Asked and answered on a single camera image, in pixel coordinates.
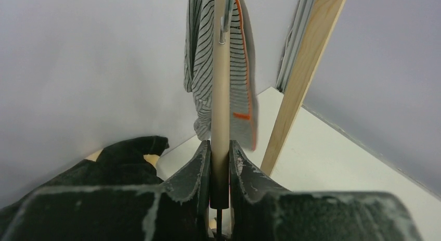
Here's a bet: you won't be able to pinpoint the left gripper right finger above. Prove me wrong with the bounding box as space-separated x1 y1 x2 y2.
229 141 422 240

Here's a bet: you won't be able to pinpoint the black floral pillow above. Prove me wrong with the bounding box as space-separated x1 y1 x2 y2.
0 135 170 230

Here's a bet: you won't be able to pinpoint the grey striped boxer shorts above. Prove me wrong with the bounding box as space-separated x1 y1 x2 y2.
184 0 258 151

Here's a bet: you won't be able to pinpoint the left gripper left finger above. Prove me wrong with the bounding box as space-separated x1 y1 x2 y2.
1 141 210 240

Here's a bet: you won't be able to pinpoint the wooden clothes rack frame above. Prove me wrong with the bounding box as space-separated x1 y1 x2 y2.
261 0 346 176

